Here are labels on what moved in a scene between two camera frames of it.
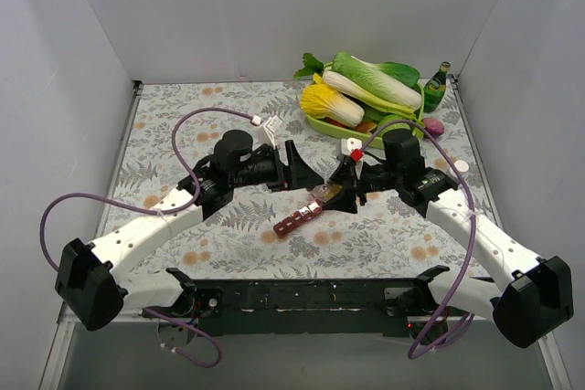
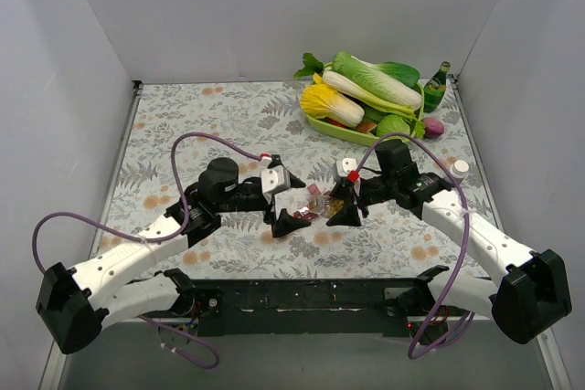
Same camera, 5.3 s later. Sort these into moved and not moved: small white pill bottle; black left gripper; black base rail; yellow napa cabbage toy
Moved: black left gripper
Not moved: yellow napa cabbage toy; small white pill bottle; black base rail
